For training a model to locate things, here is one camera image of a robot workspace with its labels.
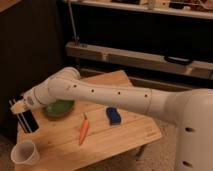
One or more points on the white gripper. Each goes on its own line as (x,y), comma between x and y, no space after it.
(18,107)

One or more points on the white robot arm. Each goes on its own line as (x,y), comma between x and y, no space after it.
(191,110)

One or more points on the white ceramic cup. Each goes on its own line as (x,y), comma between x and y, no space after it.
(25,153)

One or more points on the green bowl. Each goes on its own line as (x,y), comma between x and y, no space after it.
(58,109)

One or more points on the orange carrot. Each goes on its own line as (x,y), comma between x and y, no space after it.
(83,130)

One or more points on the small wooden table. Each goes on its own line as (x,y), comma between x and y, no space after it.
(58,139)

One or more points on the metal pole stand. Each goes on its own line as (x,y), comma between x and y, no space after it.
(75,36)

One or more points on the blue sponge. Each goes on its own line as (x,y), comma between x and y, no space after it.
(113,116)

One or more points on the black handle on shelf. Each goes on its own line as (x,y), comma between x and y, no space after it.
(179,61)

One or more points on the grey metal shelf rail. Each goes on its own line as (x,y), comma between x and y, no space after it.
(197,69)

